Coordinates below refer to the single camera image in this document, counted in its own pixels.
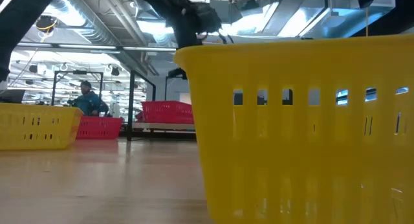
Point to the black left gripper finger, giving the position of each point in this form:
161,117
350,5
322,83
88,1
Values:
187,39

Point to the red plastic basket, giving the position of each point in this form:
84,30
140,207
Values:
166,112
98,128

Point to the yellow plastic basket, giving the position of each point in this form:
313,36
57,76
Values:
35,127
291,152

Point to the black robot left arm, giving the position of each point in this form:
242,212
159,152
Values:
19,23

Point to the long ceiling light strip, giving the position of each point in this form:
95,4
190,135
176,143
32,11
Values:
87,46

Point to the person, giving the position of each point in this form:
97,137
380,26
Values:
87,102

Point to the dark monitor screen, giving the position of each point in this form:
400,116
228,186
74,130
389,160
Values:
11,96

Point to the black rig frame with camera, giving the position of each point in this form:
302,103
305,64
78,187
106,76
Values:
177,73

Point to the black aluminium table frame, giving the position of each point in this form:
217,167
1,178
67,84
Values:
168,135

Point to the black metal rig frame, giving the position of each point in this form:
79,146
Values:
53,88

